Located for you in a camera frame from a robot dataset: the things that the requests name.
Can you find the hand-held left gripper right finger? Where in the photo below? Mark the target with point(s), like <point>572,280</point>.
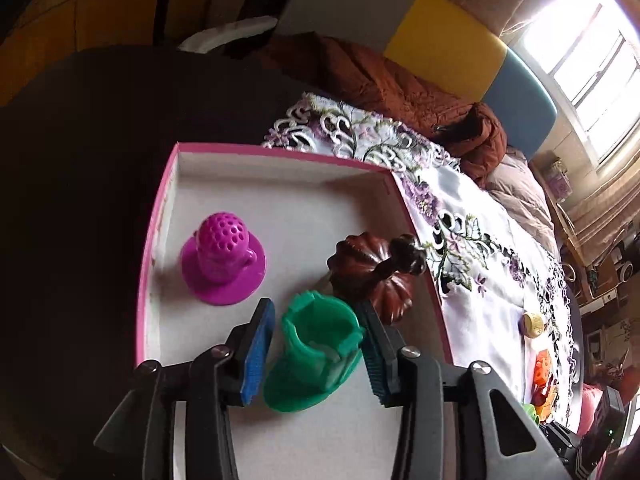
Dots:
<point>372,355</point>

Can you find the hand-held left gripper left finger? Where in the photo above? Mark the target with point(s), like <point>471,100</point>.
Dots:
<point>257,350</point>

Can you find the green plastic toy cup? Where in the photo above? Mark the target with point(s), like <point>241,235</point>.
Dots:
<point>310,360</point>

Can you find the orange perforated toy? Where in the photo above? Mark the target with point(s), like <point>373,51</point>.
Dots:
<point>542,367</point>

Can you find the yellow perforated oval shell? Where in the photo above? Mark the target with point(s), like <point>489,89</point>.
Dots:
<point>533,323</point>

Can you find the pink-rimmed white cardboard box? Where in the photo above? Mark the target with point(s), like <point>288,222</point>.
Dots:
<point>280,210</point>

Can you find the brown wooden pumpkin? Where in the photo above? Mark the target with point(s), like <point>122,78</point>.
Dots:
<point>370,270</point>

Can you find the magenta perforated toy cup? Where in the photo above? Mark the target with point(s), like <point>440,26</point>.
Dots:
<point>220,240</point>

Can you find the floral embroidered white tablecloth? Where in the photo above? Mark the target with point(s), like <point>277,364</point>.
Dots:
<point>490,300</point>

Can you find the wooden window ledge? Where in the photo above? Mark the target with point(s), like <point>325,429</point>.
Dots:
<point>555,220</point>

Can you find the pink duvet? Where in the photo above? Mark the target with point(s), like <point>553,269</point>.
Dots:
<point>520,195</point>

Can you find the small pink box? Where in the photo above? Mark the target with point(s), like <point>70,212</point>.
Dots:
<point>560,178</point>

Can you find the brown quilted jacket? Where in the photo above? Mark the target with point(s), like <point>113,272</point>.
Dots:
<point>380,80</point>

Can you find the white chair armrest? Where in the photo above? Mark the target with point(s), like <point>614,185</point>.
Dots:
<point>225,32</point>

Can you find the grey yellow blue headboard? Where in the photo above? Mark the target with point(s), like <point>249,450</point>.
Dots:
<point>450,45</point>

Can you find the window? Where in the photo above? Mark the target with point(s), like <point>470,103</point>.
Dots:
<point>590,60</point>

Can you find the wooden wardrobe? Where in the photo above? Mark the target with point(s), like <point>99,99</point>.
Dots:
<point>100,5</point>

